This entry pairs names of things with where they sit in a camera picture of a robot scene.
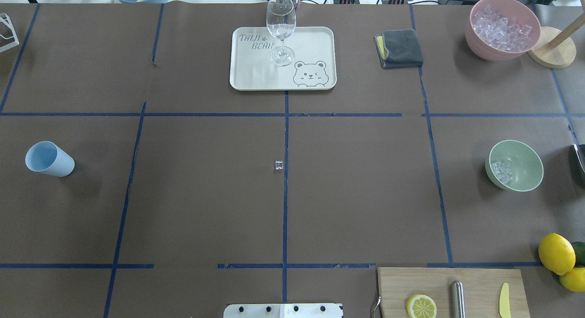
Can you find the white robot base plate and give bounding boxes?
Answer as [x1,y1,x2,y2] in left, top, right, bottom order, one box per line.
[223,303,344,318]

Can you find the yellow lemon lower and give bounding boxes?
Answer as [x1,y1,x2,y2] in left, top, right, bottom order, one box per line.
[558,267,585,292]

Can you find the grey folded cloth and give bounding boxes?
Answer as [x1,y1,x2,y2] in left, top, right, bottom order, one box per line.
[374,28,423,69]

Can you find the clear wine glass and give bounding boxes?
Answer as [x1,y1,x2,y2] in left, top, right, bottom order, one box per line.
[266,0,297,67]

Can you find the ice cubes in green bowl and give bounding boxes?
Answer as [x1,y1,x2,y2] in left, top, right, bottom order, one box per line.
[489,160,515,185]

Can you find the yellow lemon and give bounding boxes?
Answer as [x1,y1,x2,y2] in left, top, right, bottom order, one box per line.
[558,267,585,292]
[538,233,576,276]

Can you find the yellow plastic knife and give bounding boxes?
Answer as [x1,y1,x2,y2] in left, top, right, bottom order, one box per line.
[499,282,511,318]

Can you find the clear ice cubes in pink bowl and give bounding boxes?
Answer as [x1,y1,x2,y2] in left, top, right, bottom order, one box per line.
[471,5,533,52]

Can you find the metal knife handle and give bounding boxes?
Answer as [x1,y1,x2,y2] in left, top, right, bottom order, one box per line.
[451,281,466,318]

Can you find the light blue plastic cup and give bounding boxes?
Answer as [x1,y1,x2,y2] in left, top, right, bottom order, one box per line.
[25,141,75,178]

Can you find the green bowl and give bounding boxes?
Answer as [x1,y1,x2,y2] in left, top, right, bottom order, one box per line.
[484,139,544,192]

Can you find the yellow lemon upper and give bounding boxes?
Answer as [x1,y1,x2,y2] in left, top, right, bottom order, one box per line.
[538,233,576,276]

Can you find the cream bear tray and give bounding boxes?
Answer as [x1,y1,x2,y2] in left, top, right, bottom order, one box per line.
[229,26,337,91]

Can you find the pink bowl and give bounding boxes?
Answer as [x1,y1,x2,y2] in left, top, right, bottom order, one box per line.
[465,0,539,61]

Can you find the white wire dish rack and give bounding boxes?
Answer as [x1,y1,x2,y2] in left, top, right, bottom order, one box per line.
[0,13,20,52]

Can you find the half lemon slice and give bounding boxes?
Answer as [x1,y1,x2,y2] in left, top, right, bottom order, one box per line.
[405,294,437,318]

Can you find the wooden cutting board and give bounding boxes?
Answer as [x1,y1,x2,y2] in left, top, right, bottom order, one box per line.
[378,267,530,318]

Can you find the green lime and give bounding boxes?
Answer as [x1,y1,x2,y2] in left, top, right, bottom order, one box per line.
[571,241,585,267]

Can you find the wooden cup stand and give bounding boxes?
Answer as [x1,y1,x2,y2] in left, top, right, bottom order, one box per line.
[528,0,584,69]

